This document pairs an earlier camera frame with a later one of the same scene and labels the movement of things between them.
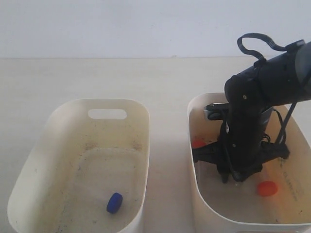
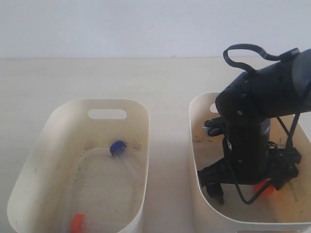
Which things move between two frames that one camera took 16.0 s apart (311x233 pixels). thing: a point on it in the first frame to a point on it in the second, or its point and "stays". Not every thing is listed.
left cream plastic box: x=76 y=162 stays
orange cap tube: x=198 y=143 to x=78 y=224
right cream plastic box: x=276 y=200 stays
